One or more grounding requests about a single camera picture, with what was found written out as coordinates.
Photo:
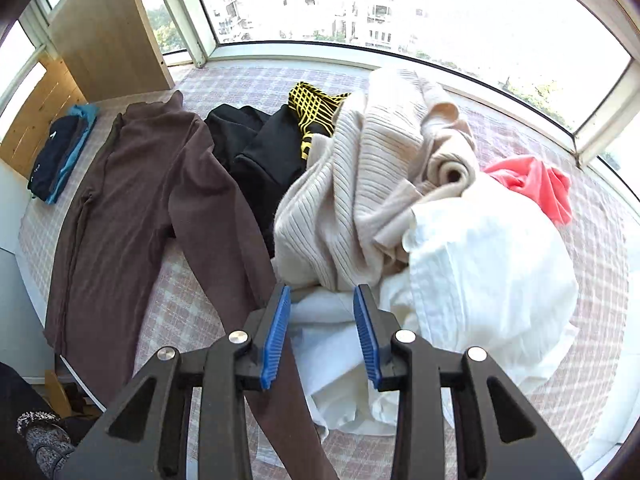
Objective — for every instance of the cream ribbed sweater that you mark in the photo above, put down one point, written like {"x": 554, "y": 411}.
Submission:
{"x": 350, "y": 185}

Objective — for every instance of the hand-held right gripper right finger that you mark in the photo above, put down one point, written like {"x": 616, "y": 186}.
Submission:
{"x": 367, "y": 340}

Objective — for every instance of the narrow glass window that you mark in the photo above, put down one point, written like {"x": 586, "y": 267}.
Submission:
{"x": 160, "y": 15}

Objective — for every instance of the coral red garment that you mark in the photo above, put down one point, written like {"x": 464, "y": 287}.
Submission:
{"x": 535, "y": 182}

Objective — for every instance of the large glass window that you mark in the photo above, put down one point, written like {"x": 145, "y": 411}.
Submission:
{"x": 400, "y": 5}

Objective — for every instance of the black yellow patterned garment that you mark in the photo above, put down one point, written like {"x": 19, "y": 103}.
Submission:
{"x": 275, "y": 160}

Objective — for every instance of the pine wood panel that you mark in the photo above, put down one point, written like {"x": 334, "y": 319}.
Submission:
{"x": 40, "y": 110}

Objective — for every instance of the brown fleece garment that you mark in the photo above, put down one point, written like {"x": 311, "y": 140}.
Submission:
{"x": 150, "y": 200}

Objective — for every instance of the white shirt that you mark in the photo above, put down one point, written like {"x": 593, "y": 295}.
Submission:
{"x": 490, "y": 270}

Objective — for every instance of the person's grey slipper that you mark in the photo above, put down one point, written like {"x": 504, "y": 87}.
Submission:
{"x": 47, "y": 442}

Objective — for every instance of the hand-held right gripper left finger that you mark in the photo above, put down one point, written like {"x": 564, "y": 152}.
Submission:
{"x": 277, "y": 340}

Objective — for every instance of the plywood board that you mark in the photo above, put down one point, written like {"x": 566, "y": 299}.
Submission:
{"x": 105, "y": 35}

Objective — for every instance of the side glass window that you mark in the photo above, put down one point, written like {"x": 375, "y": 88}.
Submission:
{"x": 15, "y": 75}

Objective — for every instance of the plain black garment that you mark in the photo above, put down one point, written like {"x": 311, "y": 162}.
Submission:
{"x": 230, "y": 127}

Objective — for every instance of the folded blue garment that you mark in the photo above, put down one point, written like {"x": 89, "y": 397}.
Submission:
{"x": 87, "y": 112}

